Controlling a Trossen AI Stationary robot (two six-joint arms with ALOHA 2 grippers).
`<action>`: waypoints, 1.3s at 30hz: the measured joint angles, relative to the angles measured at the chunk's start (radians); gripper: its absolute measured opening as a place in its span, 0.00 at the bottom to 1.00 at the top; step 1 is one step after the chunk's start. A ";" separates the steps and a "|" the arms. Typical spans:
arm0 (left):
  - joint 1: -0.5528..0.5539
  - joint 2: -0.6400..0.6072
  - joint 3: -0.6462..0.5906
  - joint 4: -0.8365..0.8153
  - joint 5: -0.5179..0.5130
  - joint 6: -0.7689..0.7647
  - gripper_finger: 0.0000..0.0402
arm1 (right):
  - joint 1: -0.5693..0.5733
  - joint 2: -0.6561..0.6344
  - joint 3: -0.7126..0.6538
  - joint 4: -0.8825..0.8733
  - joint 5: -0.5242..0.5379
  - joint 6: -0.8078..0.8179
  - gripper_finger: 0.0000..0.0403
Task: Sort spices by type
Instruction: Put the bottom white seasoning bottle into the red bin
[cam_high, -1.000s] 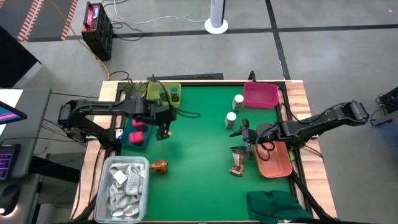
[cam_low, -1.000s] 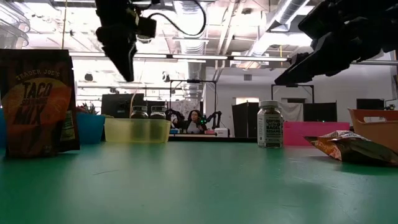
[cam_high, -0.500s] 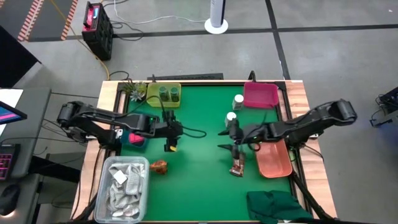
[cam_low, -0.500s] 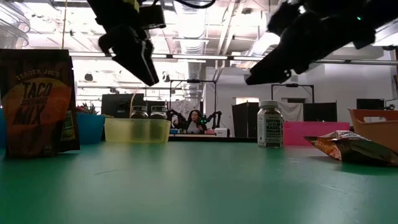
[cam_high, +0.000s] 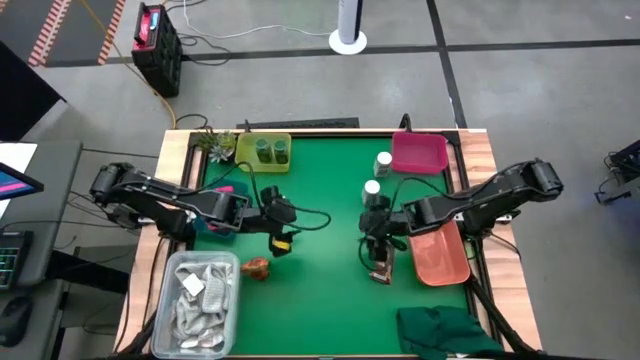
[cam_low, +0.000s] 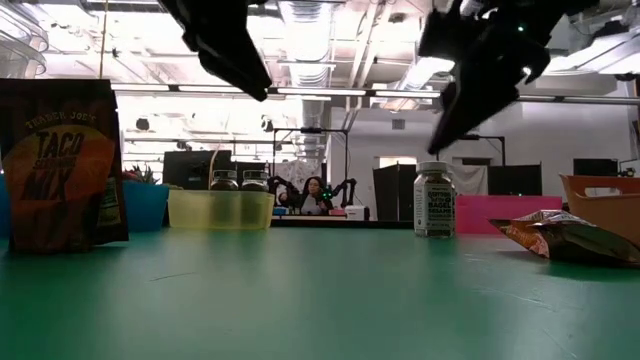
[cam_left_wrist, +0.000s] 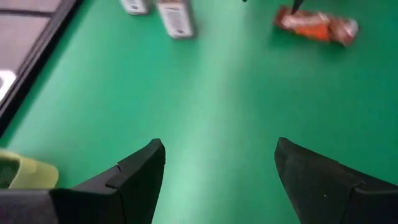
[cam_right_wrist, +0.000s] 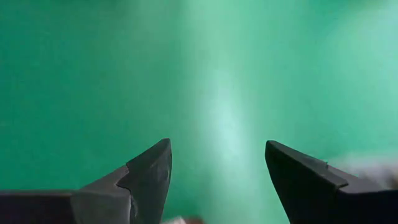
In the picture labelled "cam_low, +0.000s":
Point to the brown foil seasoning packet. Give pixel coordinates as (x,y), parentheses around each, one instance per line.
(575,242)

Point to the small succulent plant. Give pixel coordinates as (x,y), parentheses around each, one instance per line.
(146,175)

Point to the small black background monitor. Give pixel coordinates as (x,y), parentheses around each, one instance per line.
(595,167)

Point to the white hanging cloth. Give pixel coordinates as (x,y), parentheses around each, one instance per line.
(470,180)

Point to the silver ventilation duct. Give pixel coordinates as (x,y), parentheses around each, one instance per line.
(307,50)

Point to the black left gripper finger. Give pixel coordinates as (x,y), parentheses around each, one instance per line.
(235,65)

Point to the translucent yellow plastic bin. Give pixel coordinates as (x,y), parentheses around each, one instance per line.
(220,210)

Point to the person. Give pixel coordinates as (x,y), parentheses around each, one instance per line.
(314,192)

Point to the blue plastic bin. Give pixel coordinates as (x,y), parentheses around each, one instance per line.
(145,205)

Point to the pink plastic bin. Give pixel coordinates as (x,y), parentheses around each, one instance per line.
(480,215)

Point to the orange plastic bin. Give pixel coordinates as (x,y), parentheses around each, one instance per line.
(610,210)

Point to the white patterned cloth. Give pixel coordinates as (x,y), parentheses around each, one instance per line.
(295,170)

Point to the background black robot arm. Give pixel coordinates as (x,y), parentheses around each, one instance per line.
(345,189)
(280,186)

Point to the large black background monitor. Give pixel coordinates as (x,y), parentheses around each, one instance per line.
(195,170)

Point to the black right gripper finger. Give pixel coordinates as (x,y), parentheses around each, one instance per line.
(475,112)

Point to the white box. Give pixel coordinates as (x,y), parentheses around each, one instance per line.
(356,212)

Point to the white-lid glass spice jar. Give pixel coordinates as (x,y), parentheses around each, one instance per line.
(434,205)

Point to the red-lid spice container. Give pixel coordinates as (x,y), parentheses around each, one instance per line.
(131,175)

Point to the orange taco seasoning packet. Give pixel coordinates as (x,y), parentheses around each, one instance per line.
(60,165)

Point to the black metal stand frame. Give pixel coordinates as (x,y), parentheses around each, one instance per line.
(310,130)
(487,137)

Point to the green herb glass spice jar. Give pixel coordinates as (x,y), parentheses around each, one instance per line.
(255,181)
(224,181)

